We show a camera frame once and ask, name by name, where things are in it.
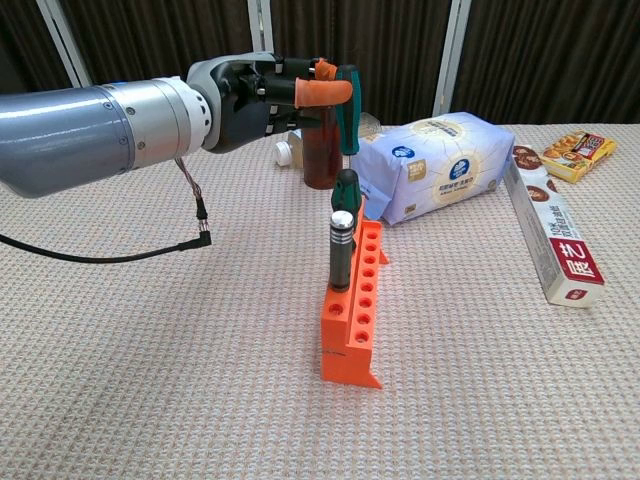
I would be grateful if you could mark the dark brown tea bottle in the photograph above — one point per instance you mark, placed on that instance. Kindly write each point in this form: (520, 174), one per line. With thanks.
(322, 160)

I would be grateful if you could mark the left robot arm grey silver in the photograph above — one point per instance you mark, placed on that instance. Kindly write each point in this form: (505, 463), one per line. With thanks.
(90, 135)

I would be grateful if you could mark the black metal precision screwdriver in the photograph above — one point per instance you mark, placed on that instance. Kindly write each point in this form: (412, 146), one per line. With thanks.
(340, 250)

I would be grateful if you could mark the grey metal partition post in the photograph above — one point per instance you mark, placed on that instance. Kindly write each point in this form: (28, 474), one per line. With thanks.
(62, 40)
(452, 55)
(260, 25)

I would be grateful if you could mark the orange tool holder rack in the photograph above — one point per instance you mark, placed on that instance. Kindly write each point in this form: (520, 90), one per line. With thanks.
(340, 360)

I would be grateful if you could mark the blue white tissue pack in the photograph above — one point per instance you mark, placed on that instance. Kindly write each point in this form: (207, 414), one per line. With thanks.
(440, 165)

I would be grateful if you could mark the clear bottle with white cap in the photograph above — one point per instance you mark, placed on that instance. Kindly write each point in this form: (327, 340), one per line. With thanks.
(283, 152)

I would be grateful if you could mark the green black slim screwdriver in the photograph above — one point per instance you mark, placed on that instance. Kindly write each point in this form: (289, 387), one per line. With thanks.
(348, 125)

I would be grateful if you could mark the yellow snack box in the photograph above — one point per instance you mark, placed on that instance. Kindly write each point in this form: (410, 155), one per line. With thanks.
(577, 155)

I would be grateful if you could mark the long white red box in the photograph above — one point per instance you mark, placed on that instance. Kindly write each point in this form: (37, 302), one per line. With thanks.
(555, 225)

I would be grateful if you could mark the beige woven tablecloth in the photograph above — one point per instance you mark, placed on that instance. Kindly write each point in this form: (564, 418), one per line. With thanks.
(150, 400)

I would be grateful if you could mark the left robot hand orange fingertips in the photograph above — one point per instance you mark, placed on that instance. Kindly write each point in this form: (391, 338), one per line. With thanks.
(240, 105)

